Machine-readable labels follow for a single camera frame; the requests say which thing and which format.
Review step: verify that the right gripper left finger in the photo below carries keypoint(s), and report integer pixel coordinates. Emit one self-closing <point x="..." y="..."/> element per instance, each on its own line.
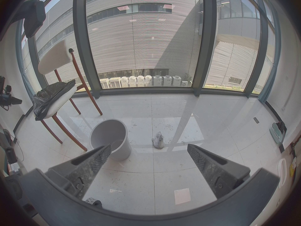
<point x="77" y="173"/>

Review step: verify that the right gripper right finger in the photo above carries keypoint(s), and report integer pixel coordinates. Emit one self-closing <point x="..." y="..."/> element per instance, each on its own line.
<point x="218" y="173"/>

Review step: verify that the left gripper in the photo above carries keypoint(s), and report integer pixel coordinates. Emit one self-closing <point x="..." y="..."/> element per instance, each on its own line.
<point x="5" y="98"/>

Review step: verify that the black plastic bag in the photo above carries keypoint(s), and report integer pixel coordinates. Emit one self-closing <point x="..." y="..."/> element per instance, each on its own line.
<point x="51" y="93"/>

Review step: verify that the white trash bin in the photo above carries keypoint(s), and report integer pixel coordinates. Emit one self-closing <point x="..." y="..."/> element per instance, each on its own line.
<point x="121" y="153"/>

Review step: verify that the blue-green curtain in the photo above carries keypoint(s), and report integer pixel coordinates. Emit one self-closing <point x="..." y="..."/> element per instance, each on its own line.
<point x="268" y="88"/>
<point x="27" y="83"/>

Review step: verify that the white cushioned wooden chair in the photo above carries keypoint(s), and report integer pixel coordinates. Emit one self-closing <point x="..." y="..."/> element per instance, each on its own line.
<point x="55" y="55"/>

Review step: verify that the white plastic object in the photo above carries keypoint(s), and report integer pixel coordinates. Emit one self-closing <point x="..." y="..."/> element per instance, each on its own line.
<point x="279" y="171"/>

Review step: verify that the crumpled white paper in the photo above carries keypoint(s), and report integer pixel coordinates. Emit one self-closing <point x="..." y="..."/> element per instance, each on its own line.
<point x="158" y="140"/>

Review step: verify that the pale green plastic object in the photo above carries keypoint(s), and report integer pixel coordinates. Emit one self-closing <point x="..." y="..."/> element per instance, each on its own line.
<point x="275" y="133"/>

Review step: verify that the window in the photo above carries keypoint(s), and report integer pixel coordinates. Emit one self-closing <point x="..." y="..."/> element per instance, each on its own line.
<point x="87" y="55"/>

